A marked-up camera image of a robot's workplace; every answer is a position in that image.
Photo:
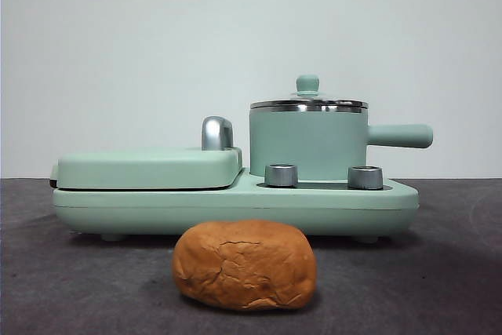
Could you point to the glass pot lid green knob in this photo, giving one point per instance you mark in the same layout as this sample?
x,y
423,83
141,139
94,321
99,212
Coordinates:
x,y
307,84

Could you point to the silver control knob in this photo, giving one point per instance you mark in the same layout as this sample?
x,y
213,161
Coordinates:
x,y
364,178
281,175

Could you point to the mint green hinged griddle cover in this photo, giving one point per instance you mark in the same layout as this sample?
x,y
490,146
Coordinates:
x,y
141,168

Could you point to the mint green breakfast machine base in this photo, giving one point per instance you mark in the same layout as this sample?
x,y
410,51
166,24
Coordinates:
x,y
235,209

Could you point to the brown potato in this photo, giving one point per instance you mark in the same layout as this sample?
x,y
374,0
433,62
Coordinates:
x,y
243,264

